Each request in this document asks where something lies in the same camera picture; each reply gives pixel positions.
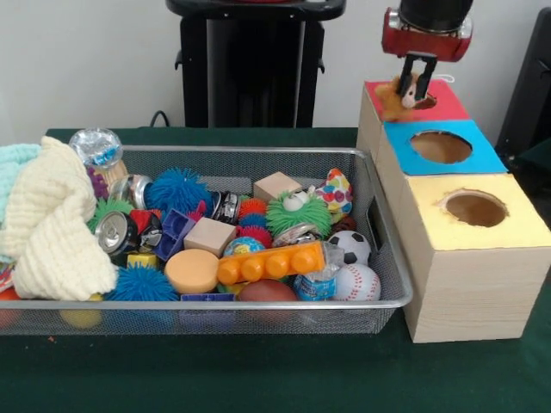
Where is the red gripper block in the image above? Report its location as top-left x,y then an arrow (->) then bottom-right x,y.
381,25 -> 473,100

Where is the brown plush toy animal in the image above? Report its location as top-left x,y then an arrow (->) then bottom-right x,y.
374,72 -> 438,124

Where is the cream yellow cloth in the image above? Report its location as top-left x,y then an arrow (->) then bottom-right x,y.
0,136 -> 120,301

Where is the mint green cloth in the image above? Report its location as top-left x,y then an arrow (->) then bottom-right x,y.
0,144 -> 44,216

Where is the clear mesh bin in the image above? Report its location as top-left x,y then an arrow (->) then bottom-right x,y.
0,144 -> 414,336

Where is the wooden box with three holes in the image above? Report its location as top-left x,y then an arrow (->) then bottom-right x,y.
356,79 -> 551,344

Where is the dark green table cloth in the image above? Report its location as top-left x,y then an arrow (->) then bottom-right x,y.
0,126 -> 551,413
514,139 -> 551,207

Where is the green spiky toy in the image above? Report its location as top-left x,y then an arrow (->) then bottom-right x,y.
265,191 -> 332,237

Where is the black white soccer ball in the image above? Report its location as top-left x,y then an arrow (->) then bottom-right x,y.
327,231 -> 372,266

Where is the white baseball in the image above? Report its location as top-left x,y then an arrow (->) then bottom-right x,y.
333,262 -> 382,301

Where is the orange studded toy block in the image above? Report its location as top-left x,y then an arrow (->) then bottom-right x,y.
217,240 -> 326,285

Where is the plain wooden cube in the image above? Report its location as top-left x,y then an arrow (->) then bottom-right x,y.
183,217 -> 237,258

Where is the blue spiky ball with eyes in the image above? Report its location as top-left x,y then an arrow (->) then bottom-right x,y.
145,168 -> 213,216

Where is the round orange toy disc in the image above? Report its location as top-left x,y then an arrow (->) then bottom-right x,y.
164,249 -> 220,293

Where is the plain blue spiky ball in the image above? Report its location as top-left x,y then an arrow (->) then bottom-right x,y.
105,262 -> 180,302

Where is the black frame stand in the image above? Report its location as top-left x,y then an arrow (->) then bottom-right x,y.
494,6 -> 551,151

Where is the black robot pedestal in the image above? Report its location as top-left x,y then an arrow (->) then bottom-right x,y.
165,0 -> 348,129

